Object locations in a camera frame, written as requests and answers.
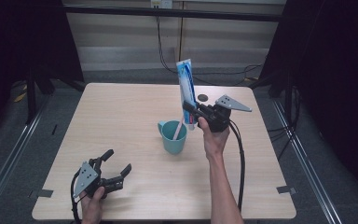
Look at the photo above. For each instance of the grey tape piece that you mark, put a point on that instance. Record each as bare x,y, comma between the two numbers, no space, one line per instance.
286,189
42,193

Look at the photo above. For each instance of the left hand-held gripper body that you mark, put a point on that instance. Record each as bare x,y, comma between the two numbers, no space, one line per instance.
87,179

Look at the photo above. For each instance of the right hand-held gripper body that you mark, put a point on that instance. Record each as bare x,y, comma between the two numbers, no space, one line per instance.
219,119

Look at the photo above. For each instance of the person's right hand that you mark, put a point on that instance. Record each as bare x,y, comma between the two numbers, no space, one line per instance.
216,143

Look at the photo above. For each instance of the pink toothbrush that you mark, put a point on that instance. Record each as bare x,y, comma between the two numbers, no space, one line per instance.
178,130

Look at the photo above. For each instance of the person's left hand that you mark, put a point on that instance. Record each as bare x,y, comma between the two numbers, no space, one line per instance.
91,208

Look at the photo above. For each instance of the blue and white toothpaste tube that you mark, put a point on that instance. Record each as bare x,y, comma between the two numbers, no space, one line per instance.
186,84

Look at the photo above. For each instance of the black metal stand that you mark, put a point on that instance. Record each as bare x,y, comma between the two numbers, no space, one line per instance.
289,99
31,99

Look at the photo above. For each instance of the light blue cup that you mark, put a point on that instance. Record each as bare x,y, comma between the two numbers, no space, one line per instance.
174,144

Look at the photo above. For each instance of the white wall socket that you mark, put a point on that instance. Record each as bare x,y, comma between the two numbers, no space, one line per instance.
161,3

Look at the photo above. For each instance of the metal floor rail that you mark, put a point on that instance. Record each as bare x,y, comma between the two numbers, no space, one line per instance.
9,165
310,174

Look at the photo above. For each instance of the black curtain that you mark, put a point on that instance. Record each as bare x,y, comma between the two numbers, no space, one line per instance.
332,77
18,40

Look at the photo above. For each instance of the round table grommet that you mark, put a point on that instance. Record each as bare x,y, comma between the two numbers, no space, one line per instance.
202,97

